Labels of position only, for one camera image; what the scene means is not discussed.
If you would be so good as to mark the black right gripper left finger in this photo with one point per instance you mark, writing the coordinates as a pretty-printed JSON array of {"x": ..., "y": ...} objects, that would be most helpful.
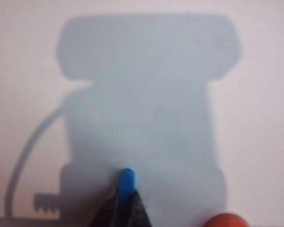
[{"x": 112, "y": 210}]

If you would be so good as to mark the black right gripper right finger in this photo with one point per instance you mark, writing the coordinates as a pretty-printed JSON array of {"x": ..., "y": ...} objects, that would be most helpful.
[{"x": 138, "y": 210}]

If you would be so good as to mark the blue letter l magnet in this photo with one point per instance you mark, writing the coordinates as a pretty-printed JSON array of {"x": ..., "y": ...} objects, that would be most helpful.
[{"x": 127, "y": 182}]

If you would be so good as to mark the orange letter o magnet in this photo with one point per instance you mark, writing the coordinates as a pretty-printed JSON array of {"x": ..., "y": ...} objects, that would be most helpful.
[{"x": 227, "y": 221}]

